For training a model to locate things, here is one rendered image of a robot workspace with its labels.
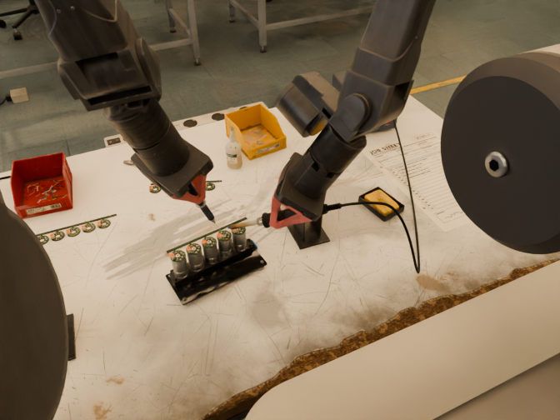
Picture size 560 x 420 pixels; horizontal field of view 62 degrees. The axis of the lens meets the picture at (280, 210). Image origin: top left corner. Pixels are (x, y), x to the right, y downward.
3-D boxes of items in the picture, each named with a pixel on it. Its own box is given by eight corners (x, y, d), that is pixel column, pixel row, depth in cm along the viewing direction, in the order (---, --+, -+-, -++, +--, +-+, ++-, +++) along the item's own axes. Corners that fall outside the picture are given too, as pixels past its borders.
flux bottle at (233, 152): (225, 162, 105) (221, 123, 98) (239, 158, 106) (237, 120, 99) (229, 171, 102) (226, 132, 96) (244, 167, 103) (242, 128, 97)
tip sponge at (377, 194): (403, 211, 93) (405, 205, 92) (383, 222, 91) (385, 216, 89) (377, 191, 97) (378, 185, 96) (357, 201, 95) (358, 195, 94)
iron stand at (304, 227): (294, 253, 89) (307, 244, 80) (281, 210, 91) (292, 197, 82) (322, 245, 91) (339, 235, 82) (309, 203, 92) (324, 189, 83)
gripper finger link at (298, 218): (250, 226, 70) (279, 187, 64) (262, 196, 75) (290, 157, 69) (289, 247, 72) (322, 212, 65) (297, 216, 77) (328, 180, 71)
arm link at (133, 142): (97, 122, 50) (147, 105, 49) (99, 78, 53) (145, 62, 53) (131, 160, 55) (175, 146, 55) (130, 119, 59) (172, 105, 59)
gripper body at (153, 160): (170, 134, 65) (144, 97, 59) (217, 166, 60) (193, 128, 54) (135, 166, 64) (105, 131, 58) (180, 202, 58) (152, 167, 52)
